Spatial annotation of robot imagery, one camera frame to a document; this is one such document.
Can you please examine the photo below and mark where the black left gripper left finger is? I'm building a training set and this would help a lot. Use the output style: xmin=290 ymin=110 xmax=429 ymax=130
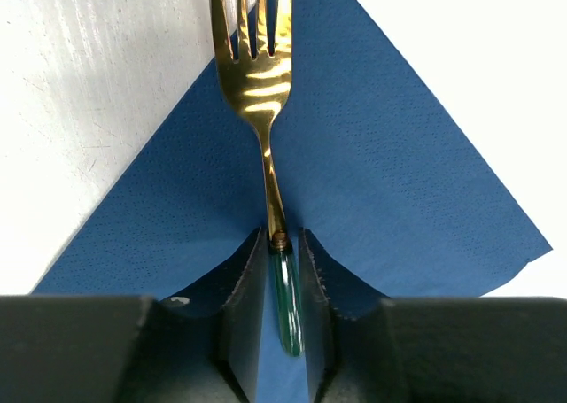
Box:
xmin=1 ymin=229 xmax=268 ymax=402

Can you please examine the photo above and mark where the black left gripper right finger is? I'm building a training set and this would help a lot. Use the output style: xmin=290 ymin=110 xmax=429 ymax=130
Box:
xmin=299 ymin=229 xmax=566 ymax=402

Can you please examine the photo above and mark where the blue paper napkin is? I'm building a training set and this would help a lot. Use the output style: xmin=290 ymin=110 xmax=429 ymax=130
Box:
xmin=30 ymin=0 xmax=554 ymax=403

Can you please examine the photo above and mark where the gold fork green handle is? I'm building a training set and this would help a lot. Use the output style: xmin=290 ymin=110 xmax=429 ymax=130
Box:
xmin=210 ymin=0 xmax=304 ymax=357

